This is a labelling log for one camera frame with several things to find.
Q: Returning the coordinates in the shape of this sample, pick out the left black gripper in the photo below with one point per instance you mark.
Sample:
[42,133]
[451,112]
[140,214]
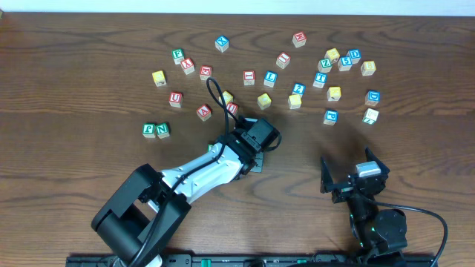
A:
[256,165]

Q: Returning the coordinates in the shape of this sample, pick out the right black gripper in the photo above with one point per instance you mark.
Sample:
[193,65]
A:
[349,186]

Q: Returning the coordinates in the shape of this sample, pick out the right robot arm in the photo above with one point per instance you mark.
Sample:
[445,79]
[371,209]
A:
[381,233]

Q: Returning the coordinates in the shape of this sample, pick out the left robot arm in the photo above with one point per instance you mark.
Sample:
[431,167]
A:
[143,214]

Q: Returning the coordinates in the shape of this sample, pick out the red U block centre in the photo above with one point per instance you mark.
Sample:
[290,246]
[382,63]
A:
[232,109]

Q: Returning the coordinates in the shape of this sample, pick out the red u block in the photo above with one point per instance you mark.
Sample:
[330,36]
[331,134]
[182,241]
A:
[232,109]
[176,99]

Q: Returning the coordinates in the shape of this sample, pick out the yellow block centre left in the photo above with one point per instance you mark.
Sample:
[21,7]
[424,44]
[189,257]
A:
[225,98]

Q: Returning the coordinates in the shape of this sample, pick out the red A block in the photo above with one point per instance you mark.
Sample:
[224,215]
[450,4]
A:
[204,112]

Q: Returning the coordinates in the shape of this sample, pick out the blue block lower right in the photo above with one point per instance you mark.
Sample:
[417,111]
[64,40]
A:
[330,117]

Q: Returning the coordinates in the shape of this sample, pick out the white green Z block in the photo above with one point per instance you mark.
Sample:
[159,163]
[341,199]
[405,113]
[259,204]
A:
[370,116]

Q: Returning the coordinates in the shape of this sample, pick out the yellow block below 2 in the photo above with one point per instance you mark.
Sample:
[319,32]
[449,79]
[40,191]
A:
[294,101]

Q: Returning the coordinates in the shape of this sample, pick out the red I block centre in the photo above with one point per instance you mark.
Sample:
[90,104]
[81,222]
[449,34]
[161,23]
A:
[248,77]

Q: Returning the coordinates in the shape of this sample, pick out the red i block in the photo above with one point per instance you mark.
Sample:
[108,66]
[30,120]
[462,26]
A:
[283,60]
[248,77]

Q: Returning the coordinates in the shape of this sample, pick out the blue L block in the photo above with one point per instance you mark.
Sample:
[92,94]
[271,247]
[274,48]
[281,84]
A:
[270,79]

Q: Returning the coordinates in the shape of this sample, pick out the blue 2 block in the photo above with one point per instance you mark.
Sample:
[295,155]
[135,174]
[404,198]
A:
[298,89]

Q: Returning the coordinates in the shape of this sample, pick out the blue D block right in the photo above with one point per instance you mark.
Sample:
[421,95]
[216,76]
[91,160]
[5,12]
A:
[372,98]

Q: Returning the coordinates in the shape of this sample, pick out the blue d block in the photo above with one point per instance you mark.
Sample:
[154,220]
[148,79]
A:
[372,98]
[354,55]

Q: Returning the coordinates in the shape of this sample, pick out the red E block left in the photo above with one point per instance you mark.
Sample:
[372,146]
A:
[205,72]

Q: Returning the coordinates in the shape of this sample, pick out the red e block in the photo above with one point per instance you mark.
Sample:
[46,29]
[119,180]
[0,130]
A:
[299,39]
[205,72]

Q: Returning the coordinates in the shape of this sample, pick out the red U block left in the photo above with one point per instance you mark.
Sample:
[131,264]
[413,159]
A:
[176,99]

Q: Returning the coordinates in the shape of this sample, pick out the green N block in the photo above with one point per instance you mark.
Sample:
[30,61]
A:
[162,130]

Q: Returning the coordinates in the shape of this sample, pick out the red I block upper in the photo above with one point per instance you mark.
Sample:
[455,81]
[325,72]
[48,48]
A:
[283,60]

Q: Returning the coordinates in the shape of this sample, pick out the blue T block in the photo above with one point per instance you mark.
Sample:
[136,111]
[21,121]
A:
[319,80]

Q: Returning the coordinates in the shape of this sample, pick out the red X block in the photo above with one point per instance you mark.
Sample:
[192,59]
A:
[187,66]

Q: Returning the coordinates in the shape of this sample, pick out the blue X block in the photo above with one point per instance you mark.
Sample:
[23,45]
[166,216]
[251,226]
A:
[222,43]

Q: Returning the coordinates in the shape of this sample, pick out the green J block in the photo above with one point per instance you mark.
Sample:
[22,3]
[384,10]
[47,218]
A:
[148,130]

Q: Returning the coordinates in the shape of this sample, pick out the yellow 8 block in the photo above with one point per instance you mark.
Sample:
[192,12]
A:
[368,68]

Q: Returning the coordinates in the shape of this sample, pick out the blue 5 block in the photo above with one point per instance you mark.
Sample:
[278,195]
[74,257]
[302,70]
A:
[344,63]

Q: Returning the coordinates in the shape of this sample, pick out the yellow block far left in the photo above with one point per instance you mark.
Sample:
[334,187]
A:
[159,78]

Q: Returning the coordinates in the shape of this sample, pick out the green F block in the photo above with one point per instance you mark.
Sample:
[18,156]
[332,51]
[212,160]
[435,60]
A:
[178,55]

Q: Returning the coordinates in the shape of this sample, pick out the red E block top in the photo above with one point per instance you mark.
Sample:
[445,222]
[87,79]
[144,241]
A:
[299,39]

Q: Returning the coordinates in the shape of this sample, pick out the blue D block upper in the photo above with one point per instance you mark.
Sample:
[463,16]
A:
[354,55]

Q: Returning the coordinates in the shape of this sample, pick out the yellow block top right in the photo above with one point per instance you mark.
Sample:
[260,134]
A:
[332,55]

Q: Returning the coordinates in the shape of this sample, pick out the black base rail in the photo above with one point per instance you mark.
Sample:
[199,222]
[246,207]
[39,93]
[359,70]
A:
[319,259]

